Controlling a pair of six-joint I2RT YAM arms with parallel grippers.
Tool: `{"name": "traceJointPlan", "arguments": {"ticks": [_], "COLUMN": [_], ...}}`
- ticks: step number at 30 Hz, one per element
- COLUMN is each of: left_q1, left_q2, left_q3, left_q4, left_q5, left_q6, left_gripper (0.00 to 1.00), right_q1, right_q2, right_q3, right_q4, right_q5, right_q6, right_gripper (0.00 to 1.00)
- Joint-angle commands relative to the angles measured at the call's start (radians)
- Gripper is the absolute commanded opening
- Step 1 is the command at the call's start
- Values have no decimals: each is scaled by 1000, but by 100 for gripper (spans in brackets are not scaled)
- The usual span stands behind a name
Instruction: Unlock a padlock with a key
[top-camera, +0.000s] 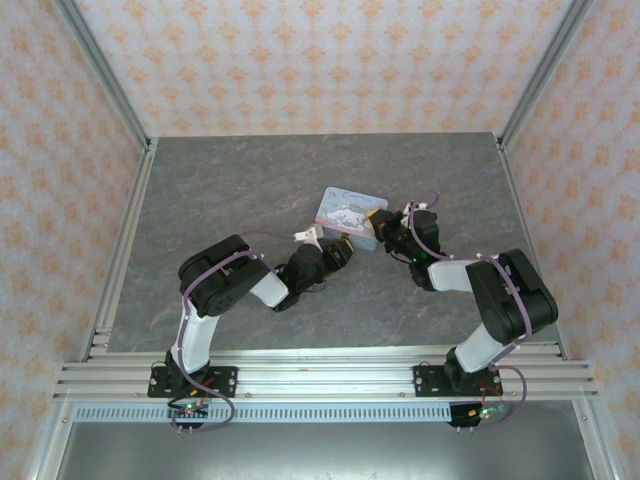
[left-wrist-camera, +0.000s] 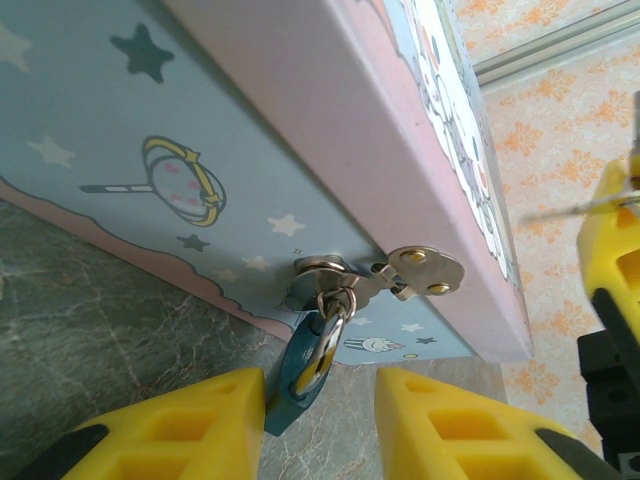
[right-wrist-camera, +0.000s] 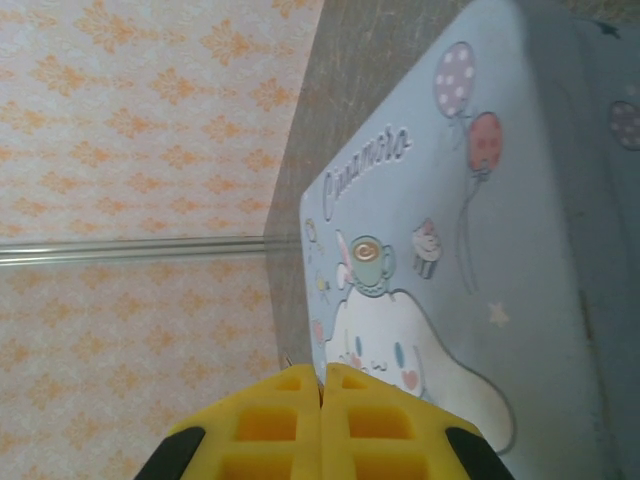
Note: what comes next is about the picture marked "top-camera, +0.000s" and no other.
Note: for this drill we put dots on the aluminium corner post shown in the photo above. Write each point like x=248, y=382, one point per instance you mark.
x=107, y=75
x=542, y=75

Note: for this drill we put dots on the aluminium side rail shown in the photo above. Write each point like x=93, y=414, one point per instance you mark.
x=530, y=225
x=125, y=250

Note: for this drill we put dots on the black right mount plate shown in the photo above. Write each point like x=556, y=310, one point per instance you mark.
x=427, y=382

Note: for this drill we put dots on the cartoon print tin box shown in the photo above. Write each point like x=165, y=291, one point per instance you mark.
x=350, y=212

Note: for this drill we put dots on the circuit board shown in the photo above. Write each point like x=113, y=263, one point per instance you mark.
x=189, y=410
x=487, y=412

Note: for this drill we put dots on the black mount plate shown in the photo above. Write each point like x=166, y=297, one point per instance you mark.
x=427, y=382
x=220, y=382

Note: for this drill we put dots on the left circuit board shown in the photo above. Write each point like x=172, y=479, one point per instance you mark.
x=189, y=410

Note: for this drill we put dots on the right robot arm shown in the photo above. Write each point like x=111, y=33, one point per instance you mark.
x=505, y=295

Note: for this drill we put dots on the black left mount plate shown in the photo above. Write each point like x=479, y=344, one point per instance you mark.
x=220, y=382

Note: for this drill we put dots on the aluminium base beam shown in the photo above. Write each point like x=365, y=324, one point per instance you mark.
x=325, y=375

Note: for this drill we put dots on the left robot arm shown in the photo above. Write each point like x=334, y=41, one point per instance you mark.
x=200, y=335

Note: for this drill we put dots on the grey metal panel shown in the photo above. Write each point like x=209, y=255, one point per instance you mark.
x=320, y=452

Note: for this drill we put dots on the right circuit board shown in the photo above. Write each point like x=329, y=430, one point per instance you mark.
x=487, y=412

